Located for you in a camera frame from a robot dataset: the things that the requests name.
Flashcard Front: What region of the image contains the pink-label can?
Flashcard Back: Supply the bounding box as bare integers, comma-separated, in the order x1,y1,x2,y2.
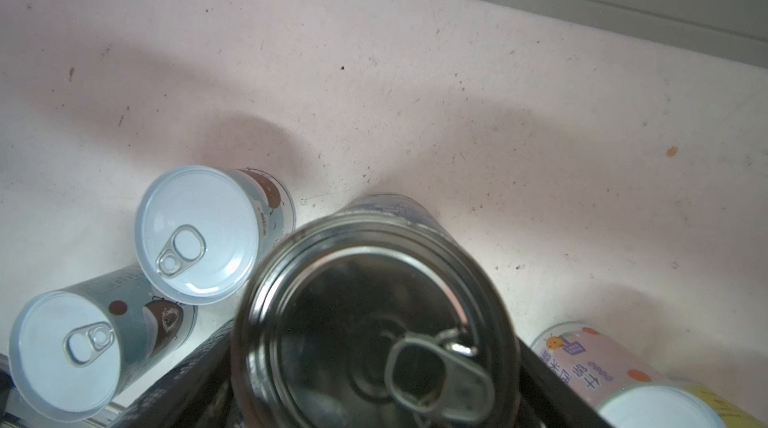
531,322,725,427

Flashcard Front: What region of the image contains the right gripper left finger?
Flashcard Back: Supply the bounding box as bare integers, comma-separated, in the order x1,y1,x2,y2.
111,320,234,427

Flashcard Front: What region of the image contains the yellow-label can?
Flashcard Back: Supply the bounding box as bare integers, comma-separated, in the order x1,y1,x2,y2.
681,381,767,428

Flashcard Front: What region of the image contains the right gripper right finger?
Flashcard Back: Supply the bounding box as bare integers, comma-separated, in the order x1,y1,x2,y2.
515,339,611,428

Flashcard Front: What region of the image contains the large blue-label can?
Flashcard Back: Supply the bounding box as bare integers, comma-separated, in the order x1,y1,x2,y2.
231,194,520,427

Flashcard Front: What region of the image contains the teal can front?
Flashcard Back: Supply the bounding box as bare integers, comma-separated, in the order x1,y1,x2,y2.
8,265,197,422

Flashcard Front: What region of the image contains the teal can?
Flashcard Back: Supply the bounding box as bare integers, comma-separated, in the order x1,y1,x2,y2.
134,166,296,306
8,265,197,422

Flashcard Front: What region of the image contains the teal can rear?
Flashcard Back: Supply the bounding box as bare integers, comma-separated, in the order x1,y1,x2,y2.
134,166,296,306

